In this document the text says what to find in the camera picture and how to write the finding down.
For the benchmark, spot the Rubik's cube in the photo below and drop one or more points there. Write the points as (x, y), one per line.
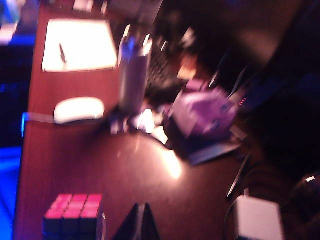
(72, 215)

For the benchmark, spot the white paper notebook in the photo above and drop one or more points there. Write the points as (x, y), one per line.
(82, 45)

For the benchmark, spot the printed glass cup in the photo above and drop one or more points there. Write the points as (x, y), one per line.
(103, 226)

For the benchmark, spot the dark pen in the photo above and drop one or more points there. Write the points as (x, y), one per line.
(63, 53)

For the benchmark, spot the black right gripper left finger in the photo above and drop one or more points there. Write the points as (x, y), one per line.
(130, 227)

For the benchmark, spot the white power adapter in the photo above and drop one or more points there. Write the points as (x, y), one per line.
(258, 218)

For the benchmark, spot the small metal cup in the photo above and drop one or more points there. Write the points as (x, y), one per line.
(305, 197)

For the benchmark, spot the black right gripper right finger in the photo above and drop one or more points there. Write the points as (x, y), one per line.
(151, 225)

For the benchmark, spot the white tumbler bottle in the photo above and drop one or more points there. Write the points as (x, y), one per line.
(133, 75)

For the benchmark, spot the white computer mouse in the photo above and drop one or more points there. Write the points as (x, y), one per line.
(78, 110)

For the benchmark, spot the black keyboard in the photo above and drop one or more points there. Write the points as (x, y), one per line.
(162, 67)

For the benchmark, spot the purple box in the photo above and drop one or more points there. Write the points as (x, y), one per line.
(202, 112)

